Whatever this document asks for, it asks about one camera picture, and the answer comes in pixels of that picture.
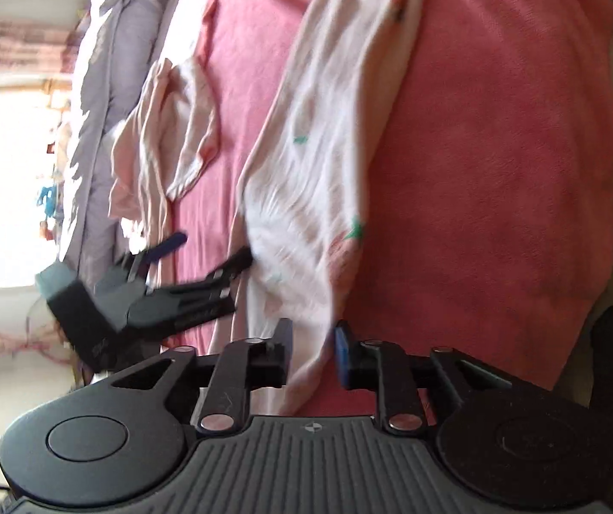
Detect blue toy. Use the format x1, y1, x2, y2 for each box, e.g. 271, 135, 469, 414
33, 185, 61, 220

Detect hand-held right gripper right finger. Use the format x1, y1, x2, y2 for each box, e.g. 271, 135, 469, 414
335, 320, 513, 434

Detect pink strawberry print pants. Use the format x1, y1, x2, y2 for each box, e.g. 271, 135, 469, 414
226, 0, 430, 417

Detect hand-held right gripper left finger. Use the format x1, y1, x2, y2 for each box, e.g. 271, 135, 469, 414
108, 317, 294, 434

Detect lilac floral duvet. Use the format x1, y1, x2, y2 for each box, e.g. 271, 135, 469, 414
57, 0, 184, 274

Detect pink terry blanket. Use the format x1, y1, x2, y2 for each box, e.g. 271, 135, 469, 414
170, 0, 613, 418

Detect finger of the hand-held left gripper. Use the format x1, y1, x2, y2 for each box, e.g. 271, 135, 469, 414
127, 246, 255, 341
122, 231, 190, 284

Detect pink strawberry print top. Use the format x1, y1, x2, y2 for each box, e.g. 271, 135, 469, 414
108, 56, 220, 236

